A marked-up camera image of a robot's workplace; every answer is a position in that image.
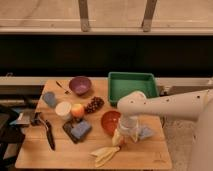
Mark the purple bowl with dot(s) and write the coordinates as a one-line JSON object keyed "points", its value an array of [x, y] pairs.
{"points": [[80, 85]]}

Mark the white cup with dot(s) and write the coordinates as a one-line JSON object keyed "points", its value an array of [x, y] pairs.
{"points": [[63, 109]]}

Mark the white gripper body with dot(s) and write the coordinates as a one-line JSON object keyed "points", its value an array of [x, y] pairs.
{"points": [[128, 125]]}

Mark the small blue-grey cup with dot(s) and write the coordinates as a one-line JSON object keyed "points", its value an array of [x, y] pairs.
{"points": [[49, 99]]}

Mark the red bowl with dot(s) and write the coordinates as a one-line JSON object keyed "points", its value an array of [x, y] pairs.
{"points": [[109, 121]]}

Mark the black handled knife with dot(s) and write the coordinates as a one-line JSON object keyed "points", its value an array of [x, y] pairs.
{"points": [[49, 134]]}

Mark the blue sponge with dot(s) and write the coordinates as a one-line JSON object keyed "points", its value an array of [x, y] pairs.
{"points": [[81, 129]]}

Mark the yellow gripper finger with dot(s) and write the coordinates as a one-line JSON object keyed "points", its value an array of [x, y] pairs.
{"points": [[117, 138], [135, 137]]}

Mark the dark square plate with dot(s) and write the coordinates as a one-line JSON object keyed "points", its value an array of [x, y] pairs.
{"points": [[67, 127]]}

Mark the yellow banana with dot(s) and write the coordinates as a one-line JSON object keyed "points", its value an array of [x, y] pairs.
{"points": [[103, 155]]}

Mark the small metal spoon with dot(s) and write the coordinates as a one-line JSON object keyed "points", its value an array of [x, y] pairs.
{"points": [[66, 91]]}

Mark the black device at table edge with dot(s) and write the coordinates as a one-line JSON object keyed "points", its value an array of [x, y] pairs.
{"points": [[27, 118]]}

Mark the red-yellow apple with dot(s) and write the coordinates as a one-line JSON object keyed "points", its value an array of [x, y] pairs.
{"points": [[77, 110]]}

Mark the crumpled blue-grey cloth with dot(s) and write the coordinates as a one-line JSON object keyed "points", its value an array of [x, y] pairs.
{"points": [[145, 132]]}

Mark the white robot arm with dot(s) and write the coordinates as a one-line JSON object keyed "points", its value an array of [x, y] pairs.
{"points": [[195, 106]]}

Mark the green plastic tray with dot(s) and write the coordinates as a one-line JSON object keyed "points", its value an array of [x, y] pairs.
{"points": [[121, 84]]}

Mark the bunch of dark grapes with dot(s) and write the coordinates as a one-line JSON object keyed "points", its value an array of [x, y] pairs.
{"points": [[95, 104]]}

